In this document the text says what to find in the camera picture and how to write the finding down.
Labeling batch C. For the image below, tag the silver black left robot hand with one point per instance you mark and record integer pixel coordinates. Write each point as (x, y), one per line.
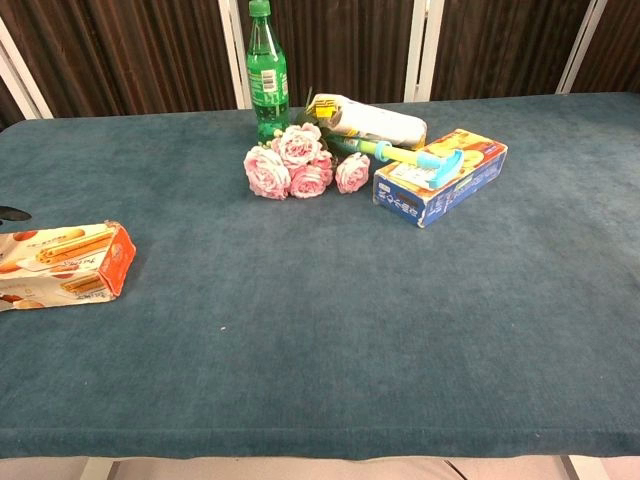
(15, 215)

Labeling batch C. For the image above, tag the orange wafer roll box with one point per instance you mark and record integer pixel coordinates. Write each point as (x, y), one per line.
(75, 260)

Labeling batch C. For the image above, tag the blue yellow snack box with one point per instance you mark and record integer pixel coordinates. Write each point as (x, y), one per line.
(450, 200)

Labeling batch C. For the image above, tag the white table leg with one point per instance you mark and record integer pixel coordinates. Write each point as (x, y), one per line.
(96, 470)

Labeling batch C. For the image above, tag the pink artificial rose bouquet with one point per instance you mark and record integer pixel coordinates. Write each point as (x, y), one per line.
(280, 165)

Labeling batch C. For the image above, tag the green plastic soda bottle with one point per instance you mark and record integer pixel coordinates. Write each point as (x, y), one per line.
(267, 75)

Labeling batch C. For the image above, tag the teal velvet tablecloth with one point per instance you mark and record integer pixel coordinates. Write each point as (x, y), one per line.
(320, 325)

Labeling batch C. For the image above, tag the white plastic wrapped package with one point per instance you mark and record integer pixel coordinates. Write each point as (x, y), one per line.
(375, 122)

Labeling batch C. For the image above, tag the blue green toy razor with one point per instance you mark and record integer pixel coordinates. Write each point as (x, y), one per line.
(440, 167)

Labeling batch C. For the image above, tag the white partition frame post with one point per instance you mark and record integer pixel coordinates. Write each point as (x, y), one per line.
(420, 50)
(235, 50)
(580, 50)
(25, 85)

